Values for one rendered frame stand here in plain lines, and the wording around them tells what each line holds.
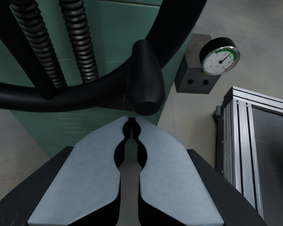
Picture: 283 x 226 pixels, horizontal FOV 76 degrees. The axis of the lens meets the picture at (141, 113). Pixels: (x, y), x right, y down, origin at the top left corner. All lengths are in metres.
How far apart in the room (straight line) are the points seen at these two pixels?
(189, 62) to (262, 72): 1.32
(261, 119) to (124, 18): 0.82
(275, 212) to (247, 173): 0.14
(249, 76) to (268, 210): 1.01
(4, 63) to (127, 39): 0.26
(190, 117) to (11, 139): 0.93
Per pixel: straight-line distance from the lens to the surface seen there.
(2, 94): 0.23
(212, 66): 0.36
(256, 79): 1.59
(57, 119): 0.61
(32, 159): 0.98
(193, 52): 0.42
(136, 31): 0.36
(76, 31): 0.22
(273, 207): 0.84
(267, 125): 1.01
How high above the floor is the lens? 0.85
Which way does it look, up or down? 55 degrees down
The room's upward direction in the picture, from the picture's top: 12 degrees clockwise
